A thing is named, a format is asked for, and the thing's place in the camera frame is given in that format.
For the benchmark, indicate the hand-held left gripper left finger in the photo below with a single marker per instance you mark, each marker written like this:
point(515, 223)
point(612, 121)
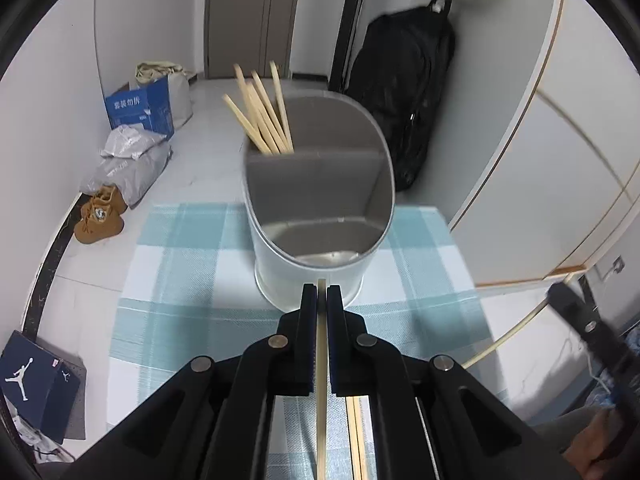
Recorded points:
point(314, 350)

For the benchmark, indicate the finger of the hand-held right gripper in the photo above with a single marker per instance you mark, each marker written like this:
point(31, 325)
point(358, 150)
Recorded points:
point(570, 305)

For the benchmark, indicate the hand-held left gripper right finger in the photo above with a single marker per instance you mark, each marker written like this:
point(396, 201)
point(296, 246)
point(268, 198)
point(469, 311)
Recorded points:
point(330, 350)

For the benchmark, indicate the white metal utensil holder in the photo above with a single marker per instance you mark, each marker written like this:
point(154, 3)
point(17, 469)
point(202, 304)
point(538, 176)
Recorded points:
point(320, 185)

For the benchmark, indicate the blue patterned cloth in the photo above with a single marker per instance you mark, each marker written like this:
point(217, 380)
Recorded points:
point(602, 395)

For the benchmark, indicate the person's leg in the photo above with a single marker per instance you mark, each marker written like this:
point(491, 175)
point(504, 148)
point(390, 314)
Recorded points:
point(585, 440)

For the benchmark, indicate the teal checked table mat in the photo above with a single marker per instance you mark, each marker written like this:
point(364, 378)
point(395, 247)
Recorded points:
point(190, 280)

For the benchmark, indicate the white cabinet gold trim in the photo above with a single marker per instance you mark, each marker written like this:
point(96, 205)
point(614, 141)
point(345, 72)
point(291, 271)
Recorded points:
point(550, 160)

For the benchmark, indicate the brown suede shoe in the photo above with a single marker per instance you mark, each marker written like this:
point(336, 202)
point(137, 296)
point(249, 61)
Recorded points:
point(107, 200)
point(97, 227)

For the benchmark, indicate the large grey parcel bag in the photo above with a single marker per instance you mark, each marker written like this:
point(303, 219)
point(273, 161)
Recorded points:
point(135, 175)

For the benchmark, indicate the black backpack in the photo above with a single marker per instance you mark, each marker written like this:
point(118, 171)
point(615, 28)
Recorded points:
point(410, 85)

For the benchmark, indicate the small grey parcel bag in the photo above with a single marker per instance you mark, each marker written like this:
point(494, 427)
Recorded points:
point(130, 142)

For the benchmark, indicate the beige canvas tote bag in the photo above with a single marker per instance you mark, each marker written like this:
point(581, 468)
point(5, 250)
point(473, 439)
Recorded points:
point(180, 100)

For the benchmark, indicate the navy shoe box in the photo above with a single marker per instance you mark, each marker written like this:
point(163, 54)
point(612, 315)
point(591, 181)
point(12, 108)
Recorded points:
point(30, 380)

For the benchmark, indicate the blue cardboard box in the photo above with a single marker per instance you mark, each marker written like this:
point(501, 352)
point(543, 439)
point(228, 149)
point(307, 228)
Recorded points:
point(140, 107)

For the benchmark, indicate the grey-brown door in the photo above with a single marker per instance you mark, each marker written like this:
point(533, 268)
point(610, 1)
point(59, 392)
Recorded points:
point(240, 20)

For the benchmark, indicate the wall outlet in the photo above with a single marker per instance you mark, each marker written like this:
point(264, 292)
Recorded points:
point(618, 264)

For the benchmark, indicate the black metal door frame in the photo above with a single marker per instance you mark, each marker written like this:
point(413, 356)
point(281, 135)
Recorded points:
point(345, 25)

